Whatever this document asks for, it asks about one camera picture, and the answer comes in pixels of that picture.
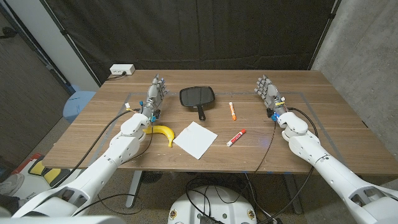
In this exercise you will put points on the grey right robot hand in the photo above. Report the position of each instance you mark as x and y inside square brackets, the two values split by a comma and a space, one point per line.
[272, 96]

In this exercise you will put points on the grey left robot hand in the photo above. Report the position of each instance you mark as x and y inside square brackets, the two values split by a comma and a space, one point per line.
[152, 101]

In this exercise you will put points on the black hand mirror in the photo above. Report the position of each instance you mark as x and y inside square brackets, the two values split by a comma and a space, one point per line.
[196, 96]

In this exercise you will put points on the white tissue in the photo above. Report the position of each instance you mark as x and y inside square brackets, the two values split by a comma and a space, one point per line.
[195, 140]

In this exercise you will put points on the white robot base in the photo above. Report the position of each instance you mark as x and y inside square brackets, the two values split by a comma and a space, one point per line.
[217, 205]

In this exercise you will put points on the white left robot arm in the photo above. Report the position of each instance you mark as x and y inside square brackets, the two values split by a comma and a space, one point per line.
[102, 168]

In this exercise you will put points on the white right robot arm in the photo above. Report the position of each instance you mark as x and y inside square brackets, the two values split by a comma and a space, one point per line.
[329, 171]

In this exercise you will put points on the yellow banana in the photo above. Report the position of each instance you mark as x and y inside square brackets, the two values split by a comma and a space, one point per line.
[166, 131]

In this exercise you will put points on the orange marker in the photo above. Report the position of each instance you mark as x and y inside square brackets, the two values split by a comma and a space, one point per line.
[232, 111]

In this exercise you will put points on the white power outlet box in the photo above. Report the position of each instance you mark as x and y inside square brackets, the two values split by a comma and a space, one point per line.
[122, 69]

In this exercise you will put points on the red marker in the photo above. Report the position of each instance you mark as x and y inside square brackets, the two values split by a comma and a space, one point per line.
[236, 137]

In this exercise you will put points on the light blue stool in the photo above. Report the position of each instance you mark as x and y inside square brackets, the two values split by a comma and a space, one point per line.
[77, 104]

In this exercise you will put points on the black round fan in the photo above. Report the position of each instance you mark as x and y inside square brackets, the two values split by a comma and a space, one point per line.
[151, 176]

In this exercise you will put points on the black backdrop curtain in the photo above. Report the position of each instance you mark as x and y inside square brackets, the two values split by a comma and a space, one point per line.
[192, 31]

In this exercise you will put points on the black backdrop stand pole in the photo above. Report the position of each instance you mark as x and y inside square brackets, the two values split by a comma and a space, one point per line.
[325, 32]
[71, 45]

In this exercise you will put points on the grey table leg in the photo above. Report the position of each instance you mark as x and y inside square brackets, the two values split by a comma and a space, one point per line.
[292, 193]
[134, 186]

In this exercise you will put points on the grey sneaker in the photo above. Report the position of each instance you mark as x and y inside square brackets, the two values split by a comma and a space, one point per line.
[11, 184]

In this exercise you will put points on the dark trouser leg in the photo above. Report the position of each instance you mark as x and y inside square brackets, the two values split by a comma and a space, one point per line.
[7, 203]

